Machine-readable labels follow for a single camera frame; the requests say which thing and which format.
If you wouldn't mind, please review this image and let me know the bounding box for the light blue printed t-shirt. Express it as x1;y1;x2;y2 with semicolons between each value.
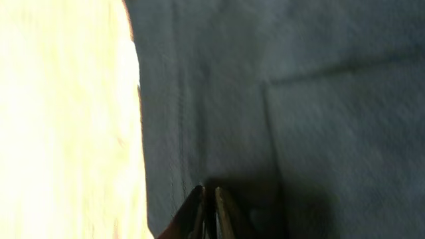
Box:
127;0;424;238

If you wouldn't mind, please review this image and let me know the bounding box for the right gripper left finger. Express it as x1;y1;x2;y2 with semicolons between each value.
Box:
157;185;205;239

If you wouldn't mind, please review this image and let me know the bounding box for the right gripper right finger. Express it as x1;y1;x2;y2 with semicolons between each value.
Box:
215;187;256;239

